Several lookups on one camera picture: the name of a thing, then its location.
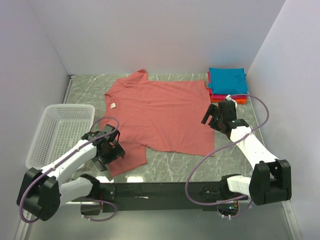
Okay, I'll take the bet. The salmon pink t shirt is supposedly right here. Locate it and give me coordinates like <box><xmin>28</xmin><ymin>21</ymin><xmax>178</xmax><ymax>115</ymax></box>
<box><xmin>100</xmin><ymin>70</ymin><xmax>215</xmax><ymax>177</ymax></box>

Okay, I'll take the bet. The folded orange t shirt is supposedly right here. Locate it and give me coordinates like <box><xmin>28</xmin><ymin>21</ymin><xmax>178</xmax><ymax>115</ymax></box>
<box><xmin>206</xmin><ymin>87</ymin><xmax>248</xmax><ymax>105</ymax></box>

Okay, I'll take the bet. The aluminium frame rail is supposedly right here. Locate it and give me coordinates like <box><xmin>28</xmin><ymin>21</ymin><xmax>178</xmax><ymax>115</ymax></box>
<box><xmin>13</xmin><ymin>202</ymin><xmax>302</xmax><ymax>240</ymax></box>

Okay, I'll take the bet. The white plastic basket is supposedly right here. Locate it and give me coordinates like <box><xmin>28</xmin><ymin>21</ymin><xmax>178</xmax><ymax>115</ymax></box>
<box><xmin>25</xmin><ymin>104</ymin><xmax>95</xmax><ymax>169</ymax></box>

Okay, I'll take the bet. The folded magenta t shirt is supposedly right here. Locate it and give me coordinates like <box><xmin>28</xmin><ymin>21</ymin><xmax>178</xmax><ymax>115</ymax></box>
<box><xmin>206</xmin><ymin>71</ymin><xmax>248</xmax><ymax>101</ymax></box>

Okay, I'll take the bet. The black base beam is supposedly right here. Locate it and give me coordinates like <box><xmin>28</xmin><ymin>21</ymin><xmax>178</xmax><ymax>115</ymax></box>
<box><xmin>93</xmin><ymin>181</ymin><xmax>241</xmax><ymax>211</ymax></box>

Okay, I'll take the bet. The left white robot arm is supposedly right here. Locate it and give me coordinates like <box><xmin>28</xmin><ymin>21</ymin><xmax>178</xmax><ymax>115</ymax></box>
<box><xmin>16</xmin><ymin>124</ymin><xmax>125</xmax><ymax>223</ymax></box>

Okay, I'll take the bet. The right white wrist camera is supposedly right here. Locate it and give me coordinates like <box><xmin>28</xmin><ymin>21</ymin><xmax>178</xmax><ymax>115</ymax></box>
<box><xmin>224</xmin><ymin>94</ymin><xmax>238</xmax><ymax>108</ymax></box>

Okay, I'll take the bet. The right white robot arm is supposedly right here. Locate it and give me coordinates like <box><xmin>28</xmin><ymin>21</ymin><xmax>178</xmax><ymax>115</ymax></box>
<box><xmin>201</xmin><ymin>100</ymin><xmax>292</xmax><ymax>206</ymax></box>

